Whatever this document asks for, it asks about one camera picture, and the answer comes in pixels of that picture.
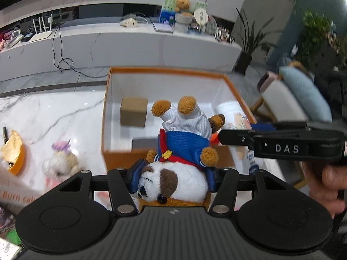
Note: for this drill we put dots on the brown teddy bear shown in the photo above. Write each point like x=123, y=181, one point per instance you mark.
x=182, y=7

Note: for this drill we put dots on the white wifi router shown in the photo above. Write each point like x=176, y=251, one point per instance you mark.
x=43, y=32

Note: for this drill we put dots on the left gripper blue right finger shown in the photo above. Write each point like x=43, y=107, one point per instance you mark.
x=213, y=179

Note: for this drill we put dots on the black white toy car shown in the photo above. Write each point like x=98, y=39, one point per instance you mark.
x=222, y=35

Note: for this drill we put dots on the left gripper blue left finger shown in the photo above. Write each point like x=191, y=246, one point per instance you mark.
x=133, y=175

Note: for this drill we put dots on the potted green plant right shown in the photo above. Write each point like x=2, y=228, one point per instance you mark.
x=251, y=40

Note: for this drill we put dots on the large orange storage box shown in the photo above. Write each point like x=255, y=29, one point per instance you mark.
x=122, y=146

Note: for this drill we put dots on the white power strip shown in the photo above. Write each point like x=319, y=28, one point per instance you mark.
x=128, y=23

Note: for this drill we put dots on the green blue painted picture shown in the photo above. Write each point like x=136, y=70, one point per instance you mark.
x=167, y=12

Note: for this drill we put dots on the light blue cushion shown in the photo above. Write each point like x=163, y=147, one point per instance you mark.
x=306, y=93

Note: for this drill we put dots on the sailor bear plush toy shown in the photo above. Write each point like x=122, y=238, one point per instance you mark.
x=175, y=173

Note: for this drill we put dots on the wooden chair white cushion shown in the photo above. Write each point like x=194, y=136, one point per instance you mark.
x=278, y=104

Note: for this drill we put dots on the pink small heater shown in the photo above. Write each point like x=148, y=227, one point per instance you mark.
x=266, y=80

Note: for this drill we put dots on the gold brown gift box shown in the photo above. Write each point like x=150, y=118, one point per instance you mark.
x=133, y=111

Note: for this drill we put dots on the person right hand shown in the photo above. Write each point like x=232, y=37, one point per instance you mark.
x=324, y=182

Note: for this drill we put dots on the white burn calories box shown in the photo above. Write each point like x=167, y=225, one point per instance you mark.
x=15, y=195

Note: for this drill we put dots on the silver laptop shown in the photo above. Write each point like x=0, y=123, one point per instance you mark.
x=163, y=28

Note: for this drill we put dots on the white marble tv console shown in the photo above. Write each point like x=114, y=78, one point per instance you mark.
x=109, y=45

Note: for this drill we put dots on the round white paper fan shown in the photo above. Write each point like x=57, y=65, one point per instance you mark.
x=201, y=17

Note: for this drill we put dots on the cream crochet sheep doll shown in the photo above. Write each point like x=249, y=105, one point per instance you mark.
x=61, y=166

